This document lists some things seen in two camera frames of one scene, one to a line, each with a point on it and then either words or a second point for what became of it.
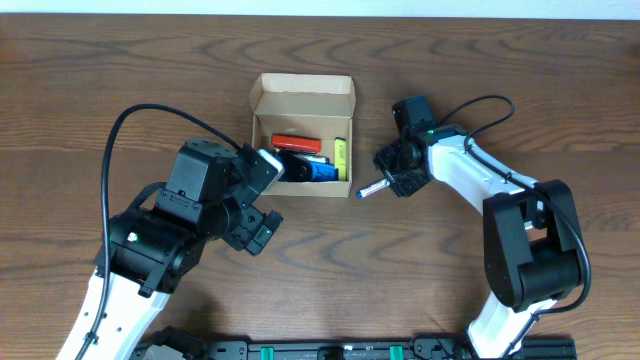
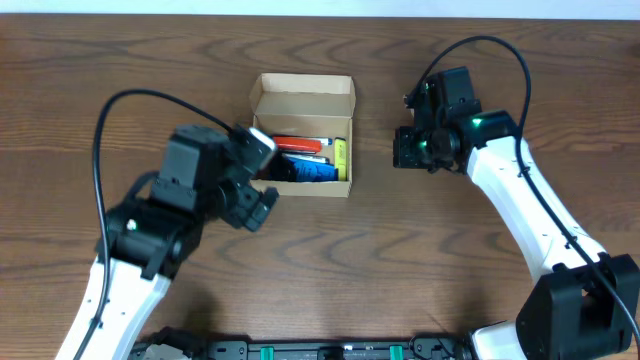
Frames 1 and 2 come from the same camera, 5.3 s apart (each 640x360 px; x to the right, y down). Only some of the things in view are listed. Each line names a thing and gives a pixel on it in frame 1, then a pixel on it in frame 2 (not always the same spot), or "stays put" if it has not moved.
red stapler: (297, 142) stays put
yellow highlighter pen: (340, 157) stays put
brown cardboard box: (306, 122) stays put
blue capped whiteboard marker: (374, 187) to (324, 140)
